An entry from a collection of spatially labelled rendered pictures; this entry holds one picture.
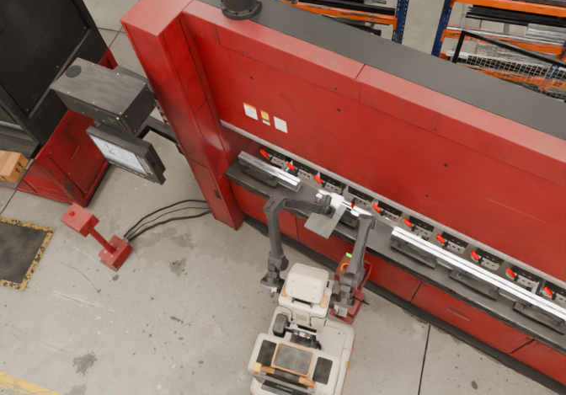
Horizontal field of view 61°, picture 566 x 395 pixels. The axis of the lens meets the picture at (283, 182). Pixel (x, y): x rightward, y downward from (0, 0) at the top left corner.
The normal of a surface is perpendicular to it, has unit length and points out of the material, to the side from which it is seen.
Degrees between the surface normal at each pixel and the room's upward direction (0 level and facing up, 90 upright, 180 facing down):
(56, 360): 0
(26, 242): 0
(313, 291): 48
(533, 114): 0
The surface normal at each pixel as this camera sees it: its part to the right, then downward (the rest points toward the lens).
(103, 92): -0.08, -0.49
